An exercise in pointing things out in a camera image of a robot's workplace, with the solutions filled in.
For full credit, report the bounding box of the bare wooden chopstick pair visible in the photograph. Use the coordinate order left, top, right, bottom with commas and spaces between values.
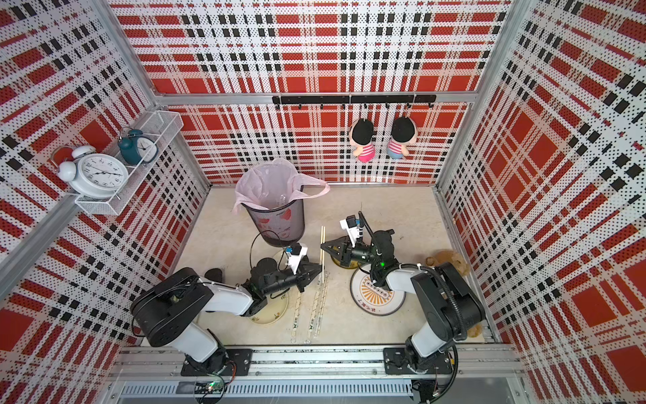
320, 226, 326, 274

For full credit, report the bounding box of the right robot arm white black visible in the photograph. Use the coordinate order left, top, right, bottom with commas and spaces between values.
321, 213, 486, 375

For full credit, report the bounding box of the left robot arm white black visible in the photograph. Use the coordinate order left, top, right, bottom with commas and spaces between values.
131, 256, 322, 376

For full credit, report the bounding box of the cream plate with flowers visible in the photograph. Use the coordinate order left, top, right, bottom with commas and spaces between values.
251, 294, 289, 325

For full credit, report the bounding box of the white plate orange sunburst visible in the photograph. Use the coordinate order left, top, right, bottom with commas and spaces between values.
350, 269, 405, 316

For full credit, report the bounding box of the black mesh trash bin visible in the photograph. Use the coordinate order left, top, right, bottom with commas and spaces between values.
236, 187, 306, 247

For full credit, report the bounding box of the brown teddy bear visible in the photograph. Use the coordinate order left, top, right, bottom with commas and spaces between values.
426, 250, 471, 277

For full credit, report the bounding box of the pink plastic bin liner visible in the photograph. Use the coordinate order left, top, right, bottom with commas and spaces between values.
232, 158, 331, 214

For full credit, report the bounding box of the doll with pink shirt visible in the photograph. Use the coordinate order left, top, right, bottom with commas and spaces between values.
349, 119, 375, 163

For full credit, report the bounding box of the doll with striped blue shirt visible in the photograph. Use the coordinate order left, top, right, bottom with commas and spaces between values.
387, 116, 418, 160

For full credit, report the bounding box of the green circuit board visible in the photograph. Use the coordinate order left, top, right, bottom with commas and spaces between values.
194, 381, 225, 396

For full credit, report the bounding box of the teal alarm clock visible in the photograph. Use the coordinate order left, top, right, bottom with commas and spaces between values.
117, 129, 158, 166

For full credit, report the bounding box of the white alarm clock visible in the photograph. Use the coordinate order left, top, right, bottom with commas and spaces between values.
57, 145, 129, 200

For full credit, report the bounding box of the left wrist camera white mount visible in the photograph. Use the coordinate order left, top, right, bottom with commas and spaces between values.
285, 242, 308, 274

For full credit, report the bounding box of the black wall hook rail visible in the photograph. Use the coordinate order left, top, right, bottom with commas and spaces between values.
272, 94, 437, 108

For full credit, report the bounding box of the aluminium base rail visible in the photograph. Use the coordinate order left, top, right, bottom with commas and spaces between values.
100, 343, 531, 403

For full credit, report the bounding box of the white wire wall shelf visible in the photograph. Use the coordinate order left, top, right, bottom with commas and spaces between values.
74, 110, 183, 215

